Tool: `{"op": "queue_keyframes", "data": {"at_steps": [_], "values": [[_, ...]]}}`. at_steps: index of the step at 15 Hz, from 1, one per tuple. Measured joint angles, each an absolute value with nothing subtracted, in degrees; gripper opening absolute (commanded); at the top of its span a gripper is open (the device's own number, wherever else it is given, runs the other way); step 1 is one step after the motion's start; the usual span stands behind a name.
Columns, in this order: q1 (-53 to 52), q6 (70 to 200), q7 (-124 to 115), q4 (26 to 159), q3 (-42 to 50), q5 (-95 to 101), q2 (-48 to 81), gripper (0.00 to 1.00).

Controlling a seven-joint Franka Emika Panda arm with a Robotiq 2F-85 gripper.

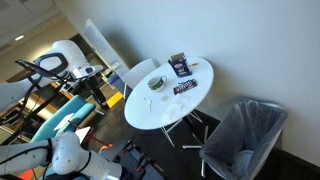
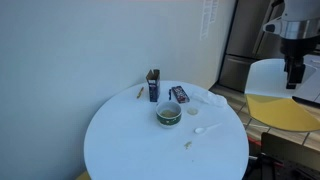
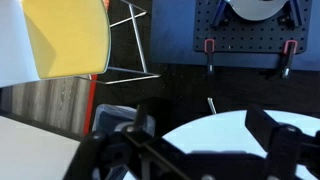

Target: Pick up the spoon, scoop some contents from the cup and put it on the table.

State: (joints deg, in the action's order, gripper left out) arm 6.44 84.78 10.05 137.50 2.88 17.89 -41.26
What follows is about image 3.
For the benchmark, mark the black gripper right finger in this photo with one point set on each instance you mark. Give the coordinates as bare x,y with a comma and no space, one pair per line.
286,150

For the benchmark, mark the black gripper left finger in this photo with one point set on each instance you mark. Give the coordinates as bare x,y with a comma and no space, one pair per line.
133,156

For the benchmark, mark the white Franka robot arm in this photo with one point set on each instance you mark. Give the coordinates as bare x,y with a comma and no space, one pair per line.
256,8

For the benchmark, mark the grey trash bin with liner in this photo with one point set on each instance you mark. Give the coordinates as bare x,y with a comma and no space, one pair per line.
110,115

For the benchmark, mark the blue platform top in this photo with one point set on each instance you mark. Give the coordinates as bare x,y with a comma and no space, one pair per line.
173,33

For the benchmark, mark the blue base clamp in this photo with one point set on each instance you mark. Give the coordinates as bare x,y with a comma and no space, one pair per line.
220,13
295,13

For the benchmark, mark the yellow chair seat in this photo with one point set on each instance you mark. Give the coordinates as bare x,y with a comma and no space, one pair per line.
66,36

